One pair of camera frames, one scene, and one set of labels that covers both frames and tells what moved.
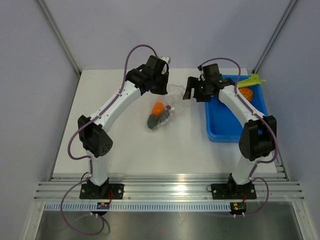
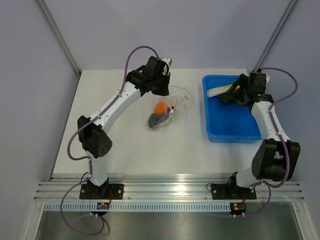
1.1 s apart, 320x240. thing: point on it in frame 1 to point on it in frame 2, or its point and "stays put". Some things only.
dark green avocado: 152,121 stays put
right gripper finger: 193,82 to 240,83
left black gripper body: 154,78 stays put
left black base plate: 105,191 stays put
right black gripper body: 203,94 to 248,90
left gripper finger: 160,86 stays put
